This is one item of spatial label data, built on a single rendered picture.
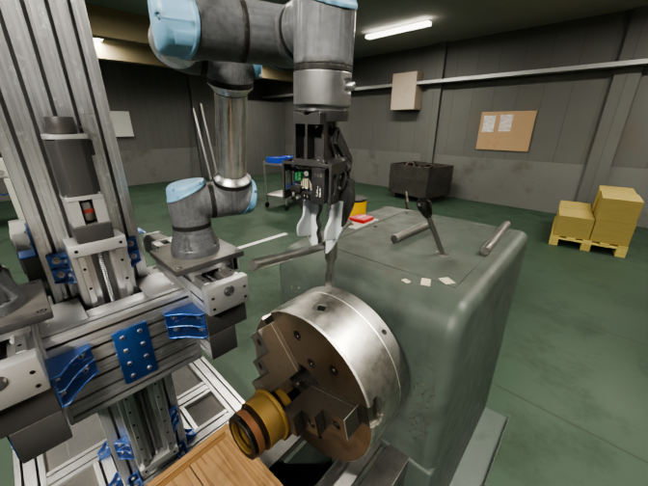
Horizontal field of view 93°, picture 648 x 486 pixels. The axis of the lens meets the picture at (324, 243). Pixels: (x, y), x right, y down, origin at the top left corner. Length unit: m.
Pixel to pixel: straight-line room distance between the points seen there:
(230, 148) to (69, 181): 0.41
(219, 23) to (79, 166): 0.65
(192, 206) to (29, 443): 0.65
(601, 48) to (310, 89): 6.77
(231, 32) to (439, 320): 0.54
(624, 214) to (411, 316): 4.71
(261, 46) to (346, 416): 0.55
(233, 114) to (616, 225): 4.87
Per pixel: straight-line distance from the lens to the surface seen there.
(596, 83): 7.01
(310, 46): 0.42
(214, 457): 0.84
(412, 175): 6.79
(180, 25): 0.47
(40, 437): 1.04
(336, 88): 0.41
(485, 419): 1.43
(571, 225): 5.21
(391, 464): 0.83
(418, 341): 0.63
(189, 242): 1.02
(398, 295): 0.63
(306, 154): 0.40
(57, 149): 1.01
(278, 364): 0.61
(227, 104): 0.90
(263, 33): 0.49
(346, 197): 0.46
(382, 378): 0.57
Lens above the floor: 1.55
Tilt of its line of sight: 21 degrees down
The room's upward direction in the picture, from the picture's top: straight up
